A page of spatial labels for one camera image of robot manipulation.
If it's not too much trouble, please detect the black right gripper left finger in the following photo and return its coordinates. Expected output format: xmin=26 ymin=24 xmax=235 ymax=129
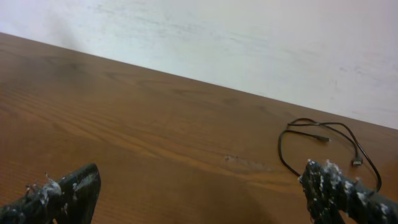
xmin=1 ymin=163 xmax=101 ymax=224

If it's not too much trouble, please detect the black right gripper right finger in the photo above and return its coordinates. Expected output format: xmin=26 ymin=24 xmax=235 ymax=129
xmin=298 ymin=159 xmax=397 ymax=224

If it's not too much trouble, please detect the black USB cable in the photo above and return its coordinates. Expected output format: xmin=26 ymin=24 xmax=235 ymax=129
xmin=277 ymin=118 xmax=382 ymax=192

